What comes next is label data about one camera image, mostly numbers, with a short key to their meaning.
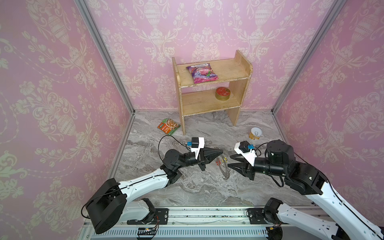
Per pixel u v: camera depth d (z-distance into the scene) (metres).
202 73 0.76
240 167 0.53
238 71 0.82
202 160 0.56
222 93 0.97
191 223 0.73
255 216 0.73
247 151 0.49
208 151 0.58
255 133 1.00
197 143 0.53
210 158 0.60
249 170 0.51
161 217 0.74
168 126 1.09
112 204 0.41
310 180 0.41
